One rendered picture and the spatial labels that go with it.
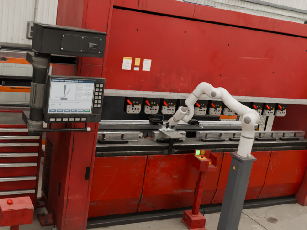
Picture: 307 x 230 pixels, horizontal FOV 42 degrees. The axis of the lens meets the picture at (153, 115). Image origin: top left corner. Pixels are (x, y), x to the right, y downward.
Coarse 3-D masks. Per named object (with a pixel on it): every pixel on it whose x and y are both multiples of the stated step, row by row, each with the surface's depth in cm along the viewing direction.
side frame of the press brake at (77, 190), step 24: (72, 0) 347; (96, 0) 322; (72, 24) 346; (96, 24) 328; (72, 72) 343; (96, 72) 340; (48, 144) 414; (72, 144) 348; (48, 168) 412; (72, 168) 354; (48, 192) 409; (72, 192) 361; (72, 216) 369
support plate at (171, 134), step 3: (159, 129) 413; (162, 129) 415; (171, 129) 420; (162, 132) 407; (165, 132) 405; (168, 132) 407; (171, 132) 408; (174, 132) 410; (177, 132) 412; (168, 135) 397; (171, 135) 399; (174, 135) 400; (177, 135) 402; (180, 135) 404; (171, 138) 391
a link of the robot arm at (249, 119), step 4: (248, 112) 357; (252, 112) 356; (244, 116) 351; (248, 116) 349; (252, 116) 349; (256, 116) 354; (244, 120) 351; (248, 120) 349; (252, 120) 349; (256, 120) 354; (244, 124) 353; (248, 124) 350; (252, 124) 350; (244, 128) 357; (248, 128) 354; (252, 128) 353; (244, 132) 359; (248, 132) 357; (252, 132) 357; (244, 136) 359; (248, 136) 358; (252, 136) 359
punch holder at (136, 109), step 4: (124, 100) 391; (132, 100) 387; (136, 100) 389; (140, 100) 391; (124, 104) 392; (128, 104) 386; (132, 104) 388; (136, 104) 390; (140, 104) 392; (124, 108) 392; (128, 108) 387; (132, 108) 391; (136, 108) 391; (140, 108) 393; (128, 112) 388; (132, 112) 390; (136, 112) 392
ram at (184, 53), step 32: (128, 32) 365; (160, 32) 380; (192, 32) 396; (224, 32) 414; (256, 32) 433; (160, 64) 390; (192, 64) 407; (224, 64) 426; (256, 64) 446; (288, 64) 469; (128, 96) 384; (160, 96) 400; (256, 96) 460; (288, 96) 484
